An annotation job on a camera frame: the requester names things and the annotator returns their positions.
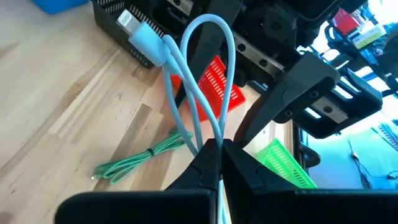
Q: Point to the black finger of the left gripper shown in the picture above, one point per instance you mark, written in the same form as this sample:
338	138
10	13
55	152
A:
298	84
211	37

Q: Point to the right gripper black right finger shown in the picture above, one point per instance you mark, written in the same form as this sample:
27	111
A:
280	205

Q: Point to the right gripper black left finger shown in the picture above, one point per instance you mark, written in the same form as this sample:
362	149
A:
186	205

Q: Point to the green slotted plastic basket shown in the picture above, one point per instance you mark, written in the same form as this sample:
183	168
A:
283	165

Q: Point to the red slotted plastic basket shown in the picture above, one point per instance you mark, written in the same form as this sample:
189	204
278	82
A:
214	87

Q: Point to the red box on shelf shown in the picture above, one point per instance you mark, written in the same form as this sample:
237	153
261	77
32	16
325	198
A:
343	21

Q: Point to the black slotted plastic basket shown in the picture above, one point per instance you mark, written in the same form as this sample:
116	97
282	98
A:
107	15

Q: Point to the blue plastic bin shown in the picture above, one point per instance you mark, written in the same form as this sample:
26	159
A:
56	4

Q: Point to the black metal rig frame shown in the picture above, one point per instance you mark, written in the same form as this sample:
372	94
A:
308	155

